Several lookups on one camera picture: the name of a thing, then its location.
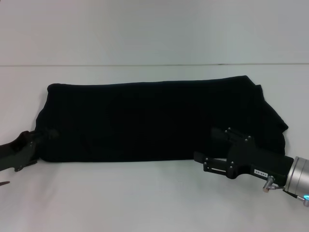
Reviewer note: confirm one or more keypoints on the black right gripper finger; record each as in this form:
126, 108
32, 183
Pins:
212, 164
224, 134

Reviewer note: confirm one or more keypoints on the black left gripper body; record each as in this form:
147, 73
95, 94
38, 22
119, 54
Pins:
19, 152

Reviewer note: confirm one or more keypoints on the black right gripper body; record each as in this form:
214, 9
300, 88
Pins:
256, 160

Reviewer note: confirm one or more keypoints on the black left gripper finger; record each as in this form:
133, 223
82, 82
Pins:
49, 134

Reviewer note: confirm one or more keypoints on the black shirt with FREE print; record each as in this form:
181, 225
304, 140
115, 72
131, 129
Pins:
157, 120

